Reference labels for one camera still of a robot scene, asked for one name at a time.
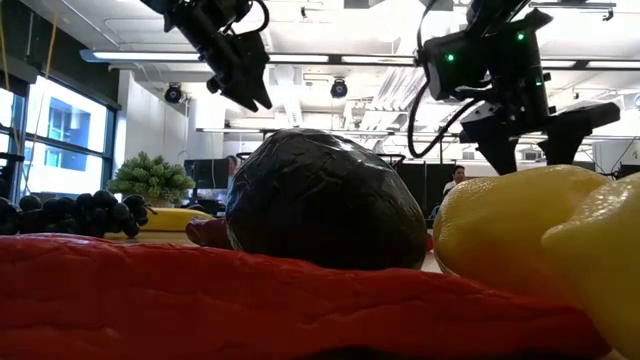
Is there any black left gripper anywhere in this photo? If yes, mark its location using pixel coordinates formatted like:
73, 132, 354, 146
202, 32, 274, 113

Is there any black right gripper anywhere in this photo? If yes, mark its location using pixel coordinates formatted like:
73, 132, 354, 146
458, 12, 621, 176

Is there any yellow lemon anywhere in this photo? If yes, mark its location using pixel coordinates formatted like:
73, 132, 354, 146
432, 164, 611, 304
542, 172, 640, 360

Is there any dark red chili pepper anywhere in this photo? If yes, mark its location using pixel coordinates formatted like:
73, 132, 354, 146
185, 216, 234, 250

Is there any yellow banana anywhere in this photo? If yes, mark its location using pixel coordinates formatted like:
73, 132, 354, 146
140, 207, 216, 232

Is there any black grape bunch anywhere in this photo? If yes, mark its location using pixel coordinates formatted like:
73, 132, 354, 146
0, 189, 151, 239

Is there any person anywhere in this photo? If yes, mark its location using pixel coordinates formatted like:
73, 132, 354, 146
442, 164, 467, 197

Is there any black metal rack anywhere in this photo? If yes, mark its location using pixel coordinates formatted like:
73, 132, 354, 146
197, 128, 464, 174

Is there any black partition panel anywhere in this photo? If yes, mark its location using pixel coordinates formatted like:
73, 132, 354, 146
398, 162, 457, 221

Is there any dark purple cabbage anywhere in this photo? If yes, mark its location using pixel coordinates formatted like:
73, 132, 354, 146
224, 128, 428, 271

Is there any green potted plant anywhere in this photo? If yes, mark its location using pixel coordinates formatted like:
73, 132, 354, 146
107, 150, 196, 209

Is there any long ceiling light strip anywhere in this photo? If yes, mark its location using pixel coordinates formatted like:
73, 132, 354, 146
79, 48, 640, 71

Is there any rectangular ceiling light fixture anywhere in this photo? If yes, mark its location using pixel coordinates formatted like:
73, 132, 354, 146
528, 0, 618, 23

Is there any large window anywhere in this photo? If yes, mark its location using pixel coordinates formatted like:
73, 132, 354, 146
0, 74, 120, 197

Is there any long bright red pepper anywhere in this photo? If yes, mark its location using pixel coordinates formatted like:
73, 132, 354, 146
0, 233, 612, 360

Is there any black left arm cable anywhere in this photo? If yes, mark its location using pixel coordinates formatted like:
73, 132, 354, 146
227, 0, 272, 37

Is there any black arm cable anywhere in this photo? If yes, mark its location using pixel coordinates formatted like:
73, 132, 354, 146
227, 0, 272, 37
406, 74, 484, 159

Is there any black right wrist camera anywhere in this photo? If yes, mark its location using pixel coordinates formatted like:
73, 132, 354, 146
418, 30, 482, 102

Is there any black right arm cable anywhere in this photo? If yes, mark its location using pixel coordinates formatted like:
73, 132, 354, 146
406, 74, 484, 159

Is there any yellow hanging cord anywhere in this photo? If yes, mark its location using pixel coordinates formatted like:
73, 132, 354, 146
19, 0, 62, 196

